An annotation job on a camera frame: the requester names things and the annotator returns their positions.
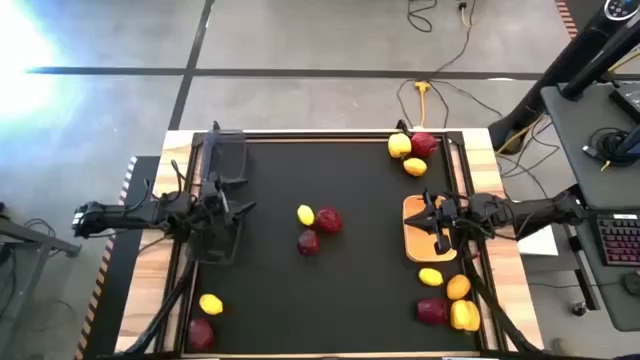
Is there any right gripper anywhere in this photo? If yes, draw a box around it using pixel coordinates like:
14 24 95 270
403 189 464 255

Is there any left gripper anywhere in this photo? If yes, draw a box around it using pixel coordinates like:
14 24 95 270
197 172 257 236

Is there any orange wooden basket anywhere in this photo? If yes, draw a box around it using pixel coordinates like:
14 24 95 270
402 194 458 264

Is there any narrow black mesh basket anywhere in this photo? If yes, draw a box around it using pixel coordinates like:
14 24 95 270
199 129 250 190

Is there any orange-tinted lemon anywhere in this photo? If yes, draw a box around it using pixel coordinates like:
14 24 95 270
446 273 472 301

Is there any red bell pepper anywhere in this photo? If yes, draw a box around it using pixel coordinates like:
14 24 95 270
410 131 440 159
416 298 450 326
314 207 344 235
187 318 215 352
296 229 321 258

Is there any yellow bell pepper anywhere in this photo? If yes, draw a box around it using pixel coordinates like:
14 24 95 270
387 132 413 160
449 299 482 333

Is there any wide black mesh basket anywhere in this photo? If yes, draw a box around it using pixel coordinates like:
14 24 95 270
185 197 245 266

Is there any black table mat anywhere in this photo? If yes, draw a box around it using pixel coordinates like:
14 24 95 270
185 135 482 354

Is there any white paper sheet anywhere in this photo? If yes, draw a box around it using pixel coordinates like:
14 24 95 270
517 224 560 258

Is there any black platform with hazard stripes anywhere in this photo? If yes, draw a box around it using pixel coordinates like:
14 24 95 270
73 155 162 360

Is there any black desk leg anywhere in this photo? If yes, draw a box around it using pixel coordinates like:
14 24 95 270
564 224 601 312

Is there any grey keyboard desk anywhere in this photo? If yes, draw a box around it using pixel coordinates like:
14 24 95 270
569 207 640 333

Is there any black backlit keyboard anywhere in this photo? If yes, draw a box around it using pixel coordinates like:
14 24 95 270
596 213 640 268

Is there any black tower fan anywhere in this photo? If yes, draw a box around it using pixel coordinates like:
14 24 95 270
487 0 640 154

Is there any grey metal stand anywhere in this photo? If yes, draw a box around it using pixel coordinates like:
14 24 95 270
0 199 83 360

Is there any dark computer mouse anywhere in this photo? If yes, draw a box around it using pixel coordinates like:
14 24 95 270
622 270 640 297

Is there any black monitor pole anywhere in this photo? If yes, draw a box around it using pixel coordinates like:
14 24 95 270
558 19 640 102

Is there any black device on desk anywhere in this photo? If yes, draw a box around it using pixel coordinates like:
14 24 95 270
608 82 640 125

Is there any hazard stripe floor tape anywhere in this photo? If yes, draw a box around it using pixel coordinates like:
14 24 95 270
553 0 580 40

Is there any yellow extension cord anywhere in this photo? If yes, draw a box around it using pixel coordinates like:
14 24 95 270
413 80 432 129

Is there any yellow floor cable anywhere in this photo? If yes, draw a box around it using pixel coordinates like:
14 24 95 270
496 113 551 156

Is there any long black floor cable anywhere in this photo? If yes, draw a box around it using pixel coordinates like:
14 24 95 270
395 0 505 129

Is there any coiled black cable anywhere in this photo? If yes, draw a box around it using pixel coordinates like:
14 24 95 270
581 126 640 169

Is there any looped black floor cable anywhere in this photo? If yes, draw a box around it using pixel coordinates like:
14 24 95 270
406 0 439 34

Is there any pale plug with cord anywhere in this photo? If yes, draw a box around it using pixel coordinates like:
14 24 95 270
457 1 474 29

